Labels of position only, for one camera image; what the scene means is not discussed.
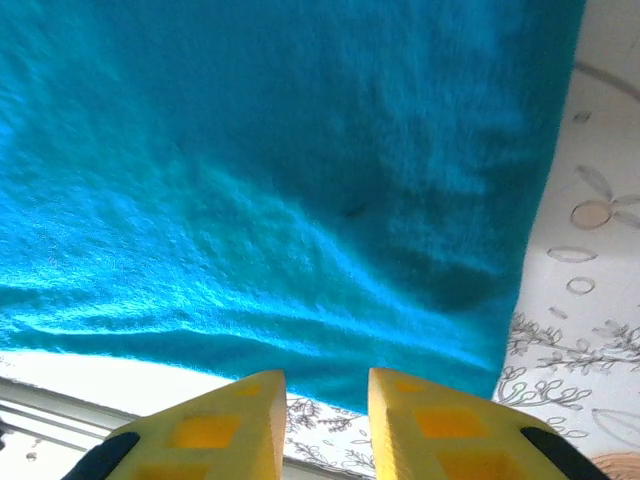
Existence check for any long aluminium mounting rail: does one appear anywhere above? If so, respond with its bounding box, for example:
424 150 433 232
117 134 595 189
0 374 141 480

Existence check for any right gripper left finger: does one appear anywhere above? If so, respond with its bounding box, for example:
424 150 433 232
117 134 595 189
59 369 289 480

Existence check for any floral tablecloth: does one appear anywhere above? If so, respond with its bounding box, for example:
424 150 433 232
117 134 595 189
0 0 640 480

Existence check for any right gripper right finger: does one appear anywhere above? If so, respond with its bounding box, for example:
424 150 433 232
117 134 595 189
367 367 614 480

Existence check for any blue t-shirt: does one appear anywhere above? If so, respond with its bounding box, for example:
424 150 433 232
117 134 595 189
0 0 589 416

